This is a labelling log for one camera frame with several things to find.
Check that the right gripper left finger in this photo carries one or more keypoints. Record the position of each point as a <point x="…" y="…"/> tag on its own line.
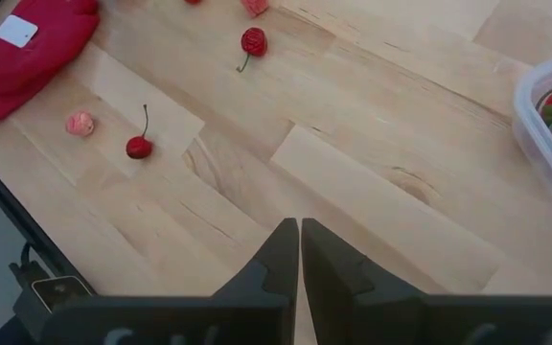
<point x="276" y="268"/>

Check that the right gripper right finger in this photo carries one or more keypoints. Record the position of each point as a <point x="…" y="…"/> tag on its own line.
<point x="333" y="278"/>

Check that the dark red smooth cherry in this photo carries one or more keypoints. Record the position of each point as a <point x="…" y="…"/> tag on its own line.
<point x="139" y="147"/>

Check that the red textured cherry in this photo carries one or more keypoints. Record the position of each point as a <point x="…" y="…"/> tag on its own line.
<point x="254" y="42"/>

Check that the pale pink raspberry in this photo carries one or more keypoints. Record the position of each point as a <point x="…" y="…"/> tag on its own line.
<point x="255" y="6"/>
<point x="80" y="124"/>

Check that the red raspberry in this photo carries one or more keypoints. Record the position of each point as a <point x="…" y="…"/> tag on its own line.
<point x="193" y="1"/>

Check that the clear plastic tupperware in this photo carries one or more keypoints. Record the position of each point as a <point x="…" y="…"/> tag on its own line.
<point x="527" y="110"/>

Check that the red cloth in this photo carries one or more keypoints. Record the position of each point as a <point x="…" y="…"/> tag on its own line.
<point x="17" y="72"/>

